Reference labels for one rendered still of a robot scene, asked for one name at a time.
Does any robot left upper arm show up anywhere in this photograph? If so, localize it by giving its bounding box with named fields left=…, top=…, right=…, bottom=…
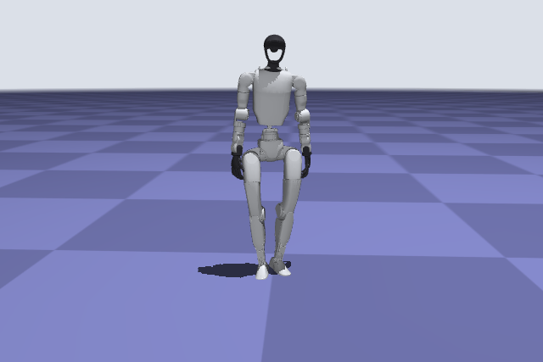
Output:
left=291, top=74, right=310, bottom=123

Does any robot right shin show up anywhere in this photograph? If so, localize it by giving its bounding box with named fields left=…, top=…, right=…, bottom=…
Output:
left=249, top=215, right=266, bottom=266

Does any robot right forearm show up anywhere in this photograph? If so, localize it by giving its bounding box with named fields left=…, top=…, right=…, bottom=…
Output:
left=231, top=109, right=246, bottom=153

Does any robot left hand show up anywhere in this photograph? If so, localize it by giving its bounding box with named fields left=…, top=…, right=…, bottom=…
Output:
left=301, top=147, right=311, bottom=178

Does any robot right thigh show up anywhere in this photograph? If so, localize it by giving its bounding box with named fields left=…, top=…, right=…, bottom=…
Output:
left=241, top=148, right=266, bottom=222

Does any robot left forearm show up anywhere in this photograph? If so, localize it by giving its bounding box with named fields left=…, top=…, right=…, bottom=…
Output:
left=298, top=112, right=311, bottom=153

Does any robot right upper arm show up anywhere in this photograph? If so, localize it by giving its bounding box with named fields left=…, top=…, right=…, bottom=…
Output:
left=236, top=72, right=255, bottom=120

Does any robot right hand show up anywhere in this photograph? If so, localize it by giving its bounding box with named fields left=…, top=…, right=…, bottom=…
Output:
left=231, top=145, right=244, bottom=180

